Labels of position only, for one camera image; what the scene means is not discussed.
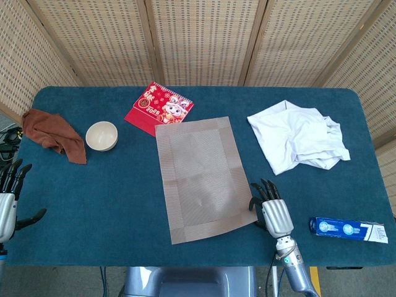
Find blue toothpaste box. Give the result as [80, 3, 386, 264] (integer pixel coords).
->
[309, 217, 389, 244]

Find brown crumpled cloth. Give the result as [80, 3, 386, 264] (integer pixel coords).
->
[21, 108, 88, 165]

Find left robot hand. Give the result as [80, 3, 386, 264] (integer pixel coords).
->
[0, 158, 48, 244]

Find black floor cables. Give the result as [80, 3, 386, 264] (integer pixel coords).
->
[0, 126, 24, 170]

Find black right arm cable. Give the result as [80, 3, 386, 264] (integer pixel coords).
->
[266, 253, 278, 297]

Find woven folding screen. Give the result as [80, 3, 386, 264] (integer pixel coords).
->
[0, 0, 396, 192]

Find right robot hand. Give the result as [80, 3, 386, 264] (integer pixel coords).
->
[249, 178, 295, 238]

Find white crumpled shirt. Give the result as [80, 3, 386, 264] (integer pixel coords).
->
[246, 99, 351, 176]

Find cream round bowl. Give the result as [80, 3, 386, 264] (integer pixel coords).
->
[85, 121, 119, 152]

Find teal table cover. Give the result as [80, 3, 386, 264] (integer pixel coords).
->
[0, 85, 391, 267]

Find silver woven placemat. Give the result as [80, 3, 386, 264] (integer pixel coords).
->
[154, 116, 259, 246]

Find grey-blue robot torso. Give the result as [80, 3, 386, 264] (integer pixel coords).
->
[119, 266, 259, 297]

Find red desk calendar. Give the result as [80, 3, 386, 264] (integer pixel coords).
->
[124, 81, 195, 138]

